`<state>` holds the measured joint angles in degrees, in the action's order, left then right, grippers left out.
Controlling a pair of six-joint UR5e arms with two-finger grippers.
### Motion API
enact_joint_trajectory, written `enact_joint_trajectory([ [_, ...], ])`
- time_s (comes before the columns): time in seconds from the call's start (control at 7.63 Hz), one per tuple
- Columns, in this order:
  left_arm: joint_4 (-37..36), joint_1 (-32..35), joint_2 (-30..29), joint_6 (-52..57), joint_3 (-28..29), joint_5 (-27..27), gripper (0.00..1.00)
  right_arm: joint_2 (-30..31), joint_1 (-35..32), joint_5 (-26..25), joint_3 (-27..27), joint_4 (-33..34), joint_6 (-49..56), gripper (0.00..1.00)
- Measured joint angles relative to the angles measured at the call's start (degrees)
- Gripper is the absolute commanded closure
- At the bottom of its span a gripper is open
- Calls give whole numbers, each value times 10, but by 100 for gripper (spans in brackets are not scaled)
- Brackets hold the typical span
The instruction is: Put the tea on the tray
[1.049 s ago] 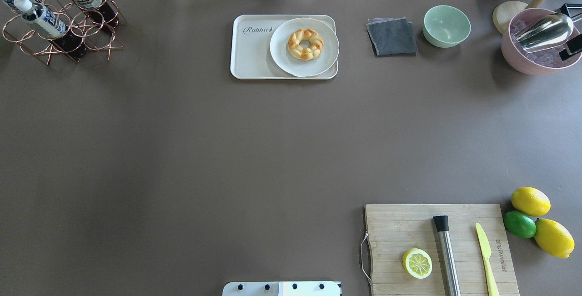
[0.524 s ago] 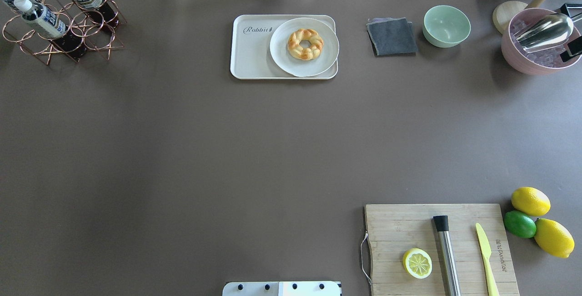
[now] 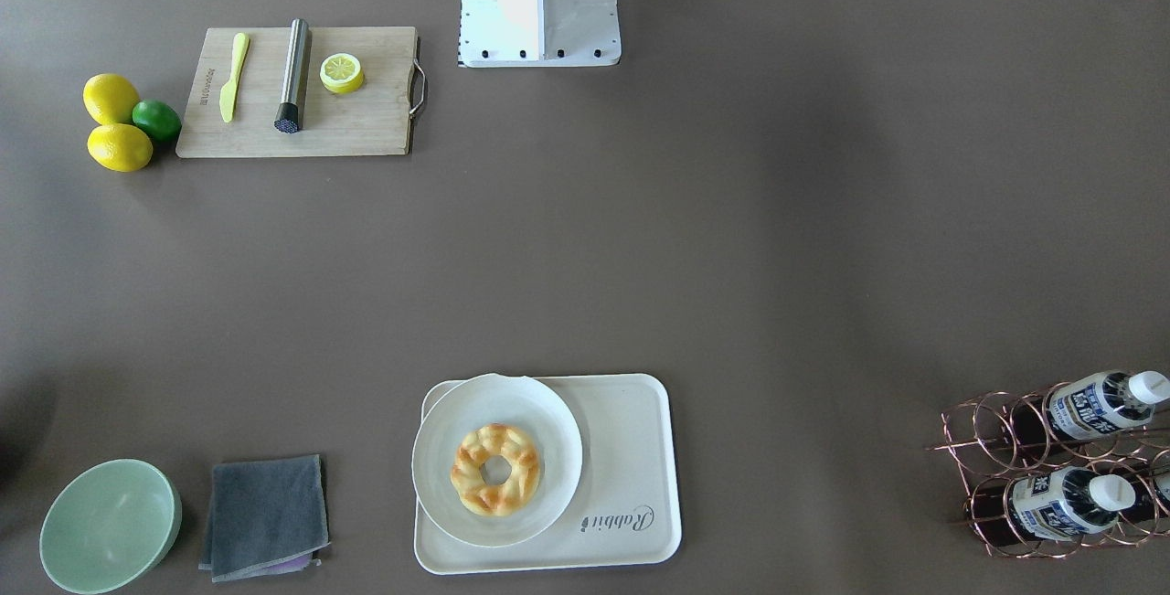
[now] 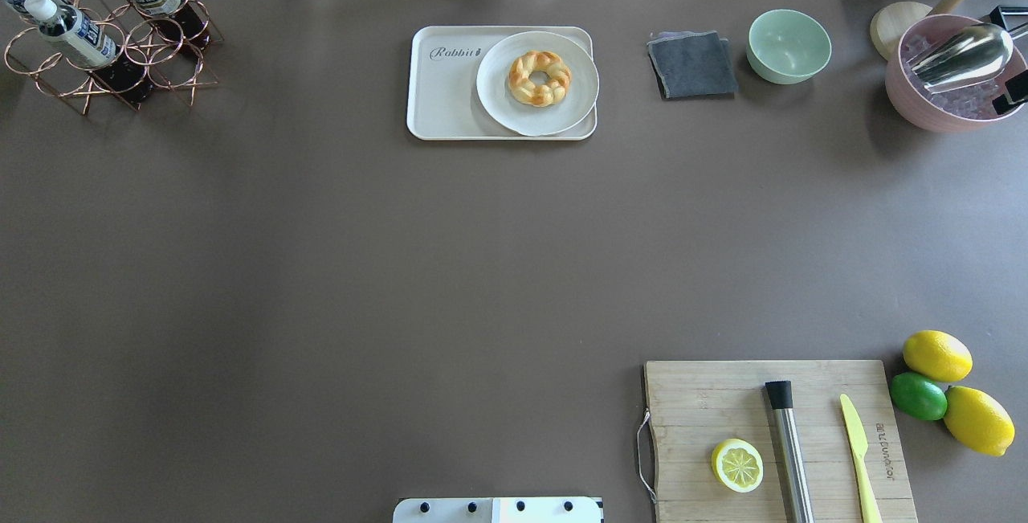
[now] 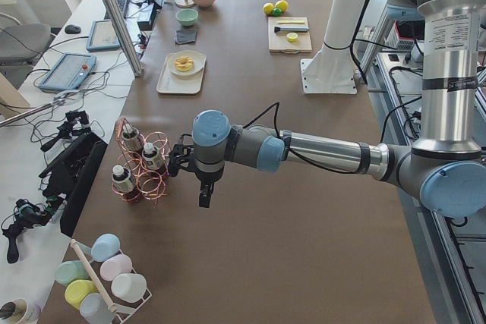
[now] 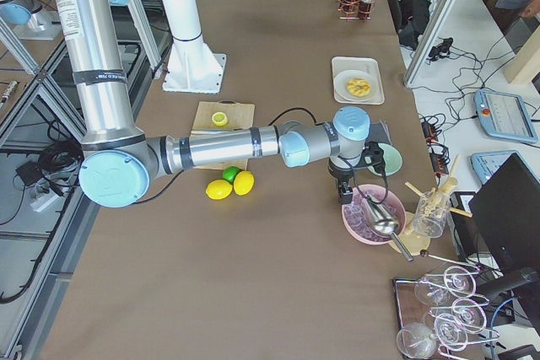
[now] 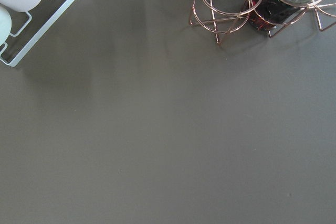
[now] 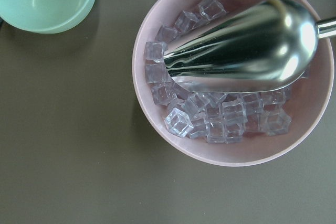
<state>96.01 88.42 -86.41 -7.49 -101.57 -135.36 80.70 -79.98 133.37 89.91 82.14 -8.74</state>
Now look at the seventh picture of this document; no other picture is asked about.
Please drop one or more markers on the pale green cup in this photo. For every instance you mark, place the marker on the pale green cup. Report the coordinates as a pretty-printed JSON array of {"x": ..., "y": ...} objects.
[{"x": 5, "y": 24}]

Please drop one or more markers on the copper wire bottle rack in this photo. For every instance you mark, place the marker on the copper wire bottle rack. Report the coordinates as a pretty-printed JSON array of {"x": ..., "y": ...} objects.
[{"x": 221, "y": 22}]

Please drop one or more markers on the white wire cup rack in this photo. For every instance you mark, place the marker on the white wire cup rack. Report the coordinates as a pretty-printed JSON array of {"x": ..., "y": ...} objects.
[{"x": 28, "y": 27}]

